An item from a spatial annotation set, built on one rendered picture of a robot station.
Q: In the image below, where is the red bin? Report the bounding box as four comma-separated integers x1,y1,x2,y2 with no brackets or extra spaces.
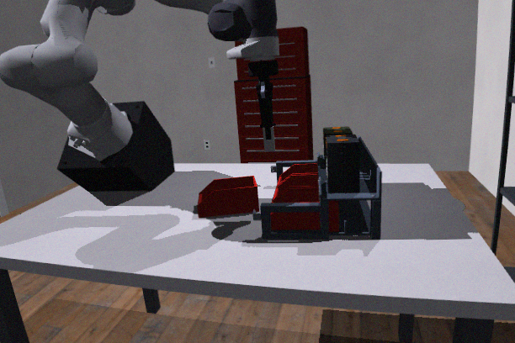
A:
270,187,339,232
276,163,318,187
272,174,319,201
197,176,259,218

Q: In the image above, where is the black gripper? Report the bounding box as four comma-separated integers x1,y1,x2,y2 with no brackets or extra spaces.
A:
248,61,279,152

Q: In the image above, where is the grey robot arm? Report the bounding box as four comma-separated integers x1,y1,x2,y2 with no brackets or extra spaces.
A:
0,0,279,161

